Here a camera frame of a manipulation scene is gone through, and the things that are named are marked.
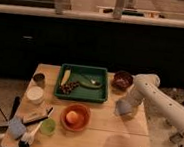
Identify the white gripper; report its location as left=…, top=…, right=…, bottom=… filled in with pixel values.
left=120, top=87, right=143, bottom=116

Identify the light blue towel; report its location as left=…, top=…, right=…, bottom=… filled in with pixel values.
left=115, top=100, right=132, bottom=115

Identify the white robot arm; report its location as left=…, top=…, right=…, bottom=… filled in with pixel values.
left=116, top=74, right=184, bottom=147

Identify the dark red bowl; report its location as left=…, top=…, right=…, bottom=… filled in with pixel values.
left=112, top=70, right=133, bottom=91

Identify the green plastic tray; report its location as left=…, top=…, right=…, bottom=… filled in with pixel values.
left=54, top=64, right=108, bottom=103

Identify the green cucumber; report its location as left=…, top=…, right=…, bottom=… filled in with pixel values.
left=73, top=74, right=102, bottom=90

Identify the orange plate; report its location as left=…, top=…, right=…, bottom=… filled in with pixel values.
left=60, top=103, right=91, bottom=132

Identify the orange ball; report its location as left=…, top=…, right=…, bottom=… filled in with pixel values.
left=66, top=111, right=79, bottom=124

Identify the dark grape bunch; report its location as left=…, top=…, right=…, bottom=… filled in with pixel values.
left=59, top=81, right=79, bottom=94

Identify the yellow corn cob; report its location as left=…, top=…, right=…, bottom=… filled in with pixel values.
left=61, top=69, right=71, bottom=85

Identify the green cup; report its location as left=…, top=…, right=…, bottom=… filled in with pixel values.
left=40, top=118, right=56, bottom=135

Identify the white round container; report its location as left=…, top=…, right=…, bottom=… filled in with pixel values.
left=26, top=86, right=44, bottom=105

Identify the wooden block brush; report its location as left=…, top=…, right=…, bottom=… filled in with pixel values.
left=22, top=109, right=52, bottom=125

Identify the blue sponge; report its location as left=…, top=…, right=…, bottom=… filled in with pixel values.
left=8, top=116, right=26, bottom=139

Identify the black handled tool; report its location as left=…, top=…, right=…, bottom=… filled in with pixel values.
left=9, top=96, right=21, bottom=119

